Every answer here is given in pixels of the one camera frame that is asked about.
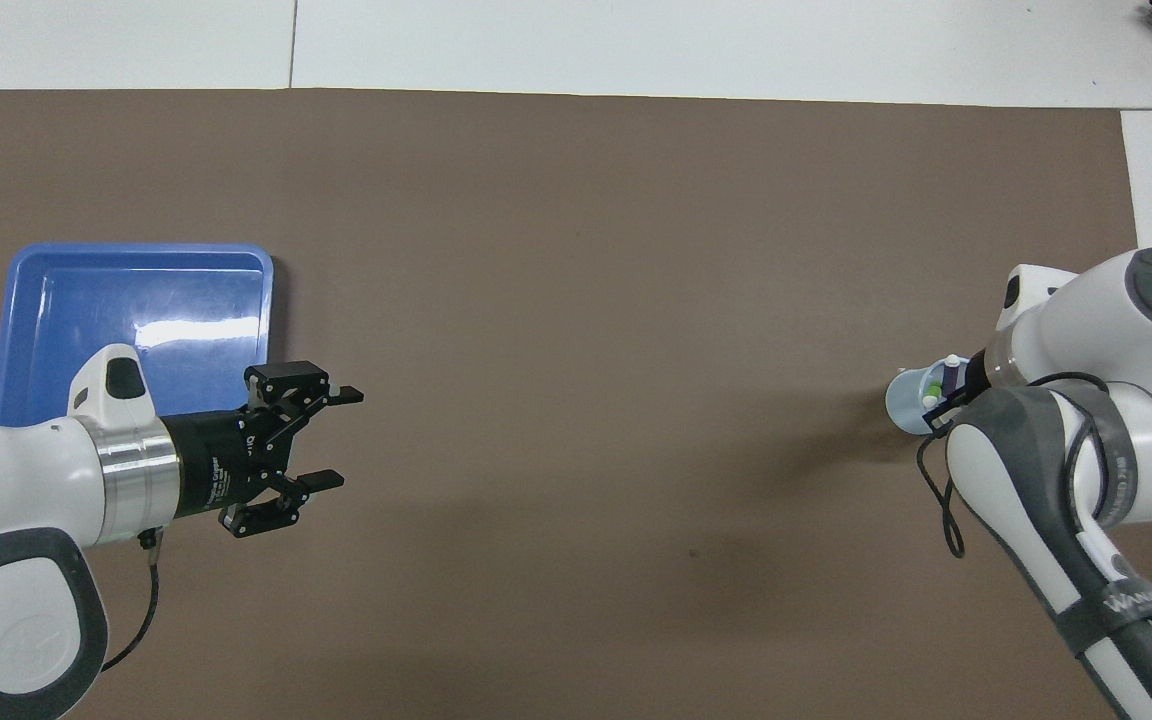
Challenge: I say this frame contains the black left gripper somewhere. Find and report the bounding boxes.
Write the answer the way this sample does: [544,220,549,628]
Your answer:
[161,362,365,539]

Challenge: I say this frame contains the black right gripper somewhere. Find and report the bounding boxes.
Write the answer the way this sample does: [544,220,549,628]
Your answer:
[922,348,999,435]

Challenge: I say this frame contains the blue plastic tray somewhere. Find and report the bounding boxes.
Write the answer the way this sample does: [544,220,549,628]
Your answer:
[0,243,275,429]

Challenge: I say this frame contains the pale blue mesh pen cup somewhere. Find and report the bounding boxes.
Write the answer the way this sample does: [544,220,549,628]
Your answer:
[884,365,952,436]

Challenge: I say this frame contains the brown table mat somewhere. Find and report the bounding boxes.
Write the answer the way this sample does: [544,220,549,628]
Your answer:
[0,88,1152,720]

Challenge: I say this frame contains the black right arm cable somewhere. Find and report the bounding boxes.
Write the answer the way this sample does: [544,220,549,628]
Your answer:
[916,372,1112,561]

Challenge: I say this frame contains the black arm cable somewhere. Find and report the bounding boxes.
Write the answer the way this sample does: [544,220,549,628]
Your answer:
[916,372,1112,561]
[101,530,162,673]

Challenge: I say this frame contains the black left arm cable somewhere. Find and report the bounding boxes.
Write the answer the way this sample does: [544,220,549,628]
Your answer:
[101,530,162,673]

